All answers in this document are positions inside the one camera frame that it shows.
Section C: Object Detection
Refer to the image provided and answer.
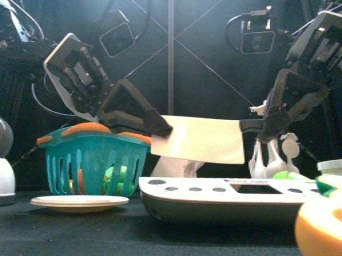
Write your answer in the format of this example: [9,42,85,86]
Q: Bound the small green toy piece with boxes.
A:
[271,170,310,181]

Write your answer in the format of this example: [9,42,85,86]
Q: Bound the teal plastic basket orange handles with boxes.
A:
[36,121,153,197]

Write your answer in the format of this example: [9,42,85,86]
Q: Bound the grey metal frame pole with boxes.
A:
[167,0,175,116]

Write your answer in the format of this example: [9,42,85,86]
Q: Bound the orange toy fruit half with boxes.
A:
[293,195,342,256]

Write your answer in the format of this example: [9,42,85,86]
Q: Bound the white lidded container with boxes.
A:
[315,158,342,177]

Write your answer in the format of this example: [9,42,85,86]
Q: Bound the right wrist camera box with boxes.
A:
[239,7,277,56]

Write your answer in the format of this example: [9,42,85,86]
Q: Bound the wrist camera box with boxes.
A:
[239,7,277,56]
[97,9,136,59]

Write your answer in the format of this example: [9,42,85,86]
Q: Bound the orange toy in basket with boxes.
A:
[68,168,86,195]

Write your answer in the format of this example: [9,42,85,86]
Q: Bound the grey white rounded toy appliance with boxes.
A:
[0,117,17,207]

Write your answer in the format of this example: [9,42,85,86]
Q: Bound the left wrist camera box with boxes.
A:
[97,9,136,59]

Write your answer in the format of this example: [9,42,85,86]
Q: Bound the green toy in basket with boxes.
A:
[102,165,136,196]

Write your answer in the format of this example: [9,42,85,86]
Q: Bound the white plastic stand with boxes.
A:
[149,155,207,178]

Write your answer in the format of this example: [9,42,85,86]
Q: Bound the green toy fruit piece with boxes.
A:
[314,174,342,198]

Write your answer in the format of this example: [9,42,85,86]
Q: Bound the white cable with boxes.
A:
[29,81,80,118]

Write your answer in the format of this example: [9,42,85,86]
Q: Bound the cream round plate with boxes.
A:
[29,194,131,214]

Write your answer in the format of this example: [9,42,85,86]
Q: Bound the white spoon utensils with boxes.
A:
[247,99,302,180]

